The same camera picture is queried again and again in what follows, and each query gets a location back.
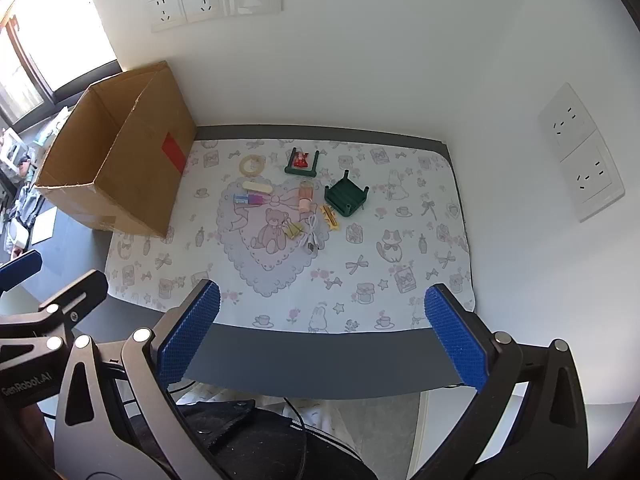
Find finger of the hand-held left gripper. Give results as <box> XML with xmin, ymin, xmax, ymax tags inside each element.
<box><xmin>0</xmin><ymin>270</ymin><xmax>110</xmax><ymax>354</ymax></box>
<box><xmin>0</xmin><ymin>249</ymin><xmax>43</xmax><ymax>295</ymax></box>

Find dark green plastic stool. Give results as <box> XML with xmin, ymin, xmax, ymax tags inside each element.
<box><xmin>324</xmin><ymin>170</ymin><xmax>371</xmax><ymax>219</ymax></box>

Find black trousers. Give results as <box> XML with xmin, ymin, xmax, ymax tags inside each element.
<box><xmin>125</xmin><ymin>399</ymin><xmax>378</xmax><ymax>480</ymax></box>

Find brown cardboard box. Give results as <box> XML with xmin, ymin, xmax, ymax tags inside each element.
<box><xmin>34</xmin><ymin>61</ymin><xmax>197</xmax><ymax>239</ymax></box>

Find small green frame stand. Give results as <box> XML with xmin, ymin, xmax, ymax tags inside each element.
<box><xmin>284</xmin><ymin>147</ymin><xmax>322</xmax><ymax>179</ymax></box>

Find clear tape roll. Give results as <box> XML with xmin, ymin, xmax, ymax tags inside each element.
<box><xmin>239</xmin><ymin>155</ymin><xmax>267</xmax><ymax>177</ymax></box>

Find white printed bear mat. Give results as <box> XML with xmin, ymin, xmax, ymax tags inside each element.
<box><xmin>104</xmin><ymin>137</ymin><xmax>476</xmax><ymax>335</ymax></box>

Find white usb cable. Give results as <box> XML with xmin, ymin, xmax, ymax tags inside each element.
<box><xmin>299</xmin><ymin>214</ymin><xmax>326</xmax><ymax>253</ymax></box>

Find assorted desk clutter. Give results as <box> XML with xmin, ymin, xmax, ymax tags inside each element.
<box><xmin>0</xmin><ymin>105</ymin><xmax>71</xmax><ymax>261</ymax></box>

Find window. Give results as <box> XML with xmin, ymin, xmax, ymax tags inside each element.
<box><xmin>0</xmin><ymin>0</ymin><xmax>121</xmax><ymax>126</ymax></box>

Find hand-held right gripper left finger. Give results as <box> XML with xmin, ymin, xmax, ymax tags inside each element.
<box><xmin>52</xmin><ymin>279</ymin><xmax>236</xmax><ymax>480</ymax></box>

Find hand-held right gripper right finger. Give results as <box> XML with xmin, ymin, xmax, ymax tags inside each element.
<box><xmin>410</xmin><ymin>283</ymin><xmax>589</xmax><ymax>480</ymax></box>

